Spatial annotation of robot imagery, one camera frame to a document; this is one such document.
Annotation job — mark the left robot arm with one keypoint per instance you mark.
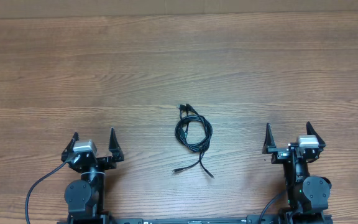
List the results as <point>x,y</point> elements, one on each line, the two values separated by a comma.
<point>85,196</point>

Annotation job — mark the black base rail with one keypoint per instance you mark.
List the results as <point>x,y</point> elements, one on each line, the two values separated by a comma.
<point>250,219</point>

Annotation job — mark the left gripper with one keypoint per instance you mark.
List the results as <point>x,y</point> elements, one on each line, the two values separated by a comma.
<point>110,163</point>

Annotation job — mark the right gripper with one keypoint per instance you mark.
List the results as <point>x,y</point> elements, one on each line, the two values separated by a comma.
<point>280,154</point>

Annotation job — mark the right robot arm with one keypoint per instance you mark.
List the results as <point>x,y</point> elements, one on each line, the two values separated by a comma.
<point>307,194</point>

